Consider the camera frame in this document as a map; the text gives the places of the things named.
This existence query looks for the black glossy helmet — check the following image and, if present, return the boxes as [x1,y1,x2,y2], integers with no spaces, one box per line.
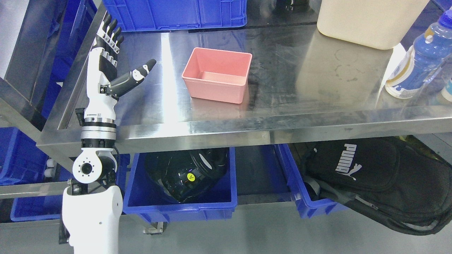
[144,147,229,204]

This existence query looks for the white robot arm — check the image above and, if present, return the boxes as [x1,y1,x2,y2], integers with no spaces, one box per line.
[61,105,123,254]

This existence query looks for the blue crate under backpack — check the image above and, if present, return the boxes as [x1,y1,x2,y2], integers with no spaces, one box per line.
[273,144,349,218]

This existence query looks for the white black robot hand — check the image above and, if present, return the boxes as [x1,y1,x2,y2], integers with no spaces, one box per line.
[78,12,156,126]

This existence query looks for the blue crate with helmet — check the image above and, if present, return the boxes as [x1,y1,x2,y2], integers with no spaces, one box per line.
[123,147,238,223]

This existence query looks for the stainless steel table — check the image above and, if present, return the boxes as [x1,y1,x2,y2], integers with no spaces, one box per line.
[36,0,452,235]

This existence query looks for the blue drink bottle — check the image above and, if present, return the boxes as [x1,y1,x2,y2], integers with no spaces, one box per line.
[385,9,452,99]

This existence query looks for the beige plastic container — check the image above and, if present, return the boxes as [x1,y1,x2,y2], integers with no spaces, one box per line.
[317,0,428,50]

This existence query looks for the pink plastic storage box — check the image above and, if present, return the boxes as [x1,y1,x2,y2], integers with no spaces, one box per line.
[182,48,253,104]

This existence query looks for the black Puma backpack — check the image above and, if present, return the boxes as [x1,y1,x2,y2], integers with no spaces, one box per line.
[299,137,452,235]

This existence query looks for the blue crate on table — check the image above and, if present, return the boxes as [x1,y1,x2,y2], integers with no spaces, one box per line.
[103,0,248,32]

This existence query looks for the blue crate lower left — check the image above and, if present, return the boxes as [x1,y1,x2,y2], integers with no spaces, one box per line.
[0,127,73,223]

